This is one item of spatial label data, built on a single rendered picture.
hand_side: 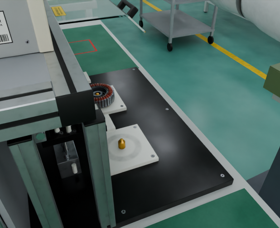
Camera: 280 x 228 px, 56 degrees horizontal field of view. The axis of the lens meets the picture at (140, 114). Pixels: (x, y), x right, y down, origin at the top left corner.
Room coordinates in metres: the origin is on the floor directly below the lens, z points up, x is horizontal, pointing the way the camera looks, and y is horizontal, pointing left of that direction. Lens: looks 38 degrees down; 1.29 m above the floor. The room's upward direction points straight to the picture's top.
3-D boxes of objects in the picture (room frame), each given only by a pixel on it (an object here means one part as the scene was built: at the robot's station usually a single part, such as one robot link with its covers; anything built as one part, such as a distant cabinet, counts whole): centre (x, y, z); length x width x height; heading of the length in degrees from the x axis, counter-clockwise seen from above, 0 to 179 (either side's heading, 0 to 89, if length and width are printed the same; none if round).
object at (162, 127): (0.62, 0.11, 0.76); 0.64 x 0.47 x 0.02; 22
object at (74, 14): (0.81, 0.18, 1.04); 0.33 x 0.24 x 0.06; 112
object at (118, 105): (0.74, 0.14, 0.78); 0.15 x 0.15 x 0.01; 22
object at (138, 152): (0.51, 0.05, 0.78); 0.15 x 0.15 x 0.01; 22
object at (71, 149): (0.46, 0.18, 0.80); 0.08 x 0.05 x 0.06; 22
